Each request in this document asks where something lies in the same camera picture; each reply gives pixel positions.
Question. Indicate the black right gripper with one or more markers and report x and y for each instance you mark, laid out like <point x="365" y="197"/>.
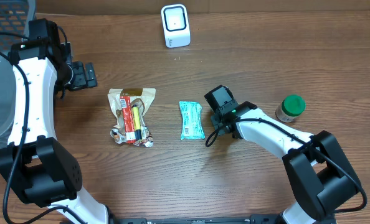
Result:
<point x="216" y="121"/>

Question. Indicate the white barcode scanner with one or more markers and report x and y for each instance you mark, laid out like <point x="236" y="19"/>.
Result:
<point x="176" y="27"/>

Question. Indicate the grey plastic mesh basket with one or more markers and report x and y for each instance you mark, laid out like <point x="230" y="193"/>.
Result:
<point x="14" y="18"/>

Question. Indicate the teal tissue packet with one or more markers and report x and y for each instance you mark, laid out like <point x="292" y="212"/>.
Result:
<point x="191" y="116"/>

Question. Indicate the green lid jar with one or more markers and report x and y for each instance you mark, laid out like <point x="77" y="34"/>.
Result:
<point x="290" y="108"/>

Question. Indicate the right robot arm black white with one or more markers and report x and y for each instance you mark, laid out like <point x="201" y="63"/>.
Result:
<point x="322" y="179"/>

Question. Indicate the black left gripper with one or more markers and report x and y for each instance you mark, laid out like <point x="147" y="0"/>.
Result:
<point x="90" y="76"/>

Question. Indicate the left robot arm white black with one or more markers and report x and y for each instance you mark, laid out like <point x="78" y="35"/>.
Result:
<point x="36" y="167"/>

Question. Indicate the beige brown snack bag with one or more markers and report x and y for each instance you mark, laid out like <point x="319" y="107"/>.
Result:
<point x="142" y="98"/>

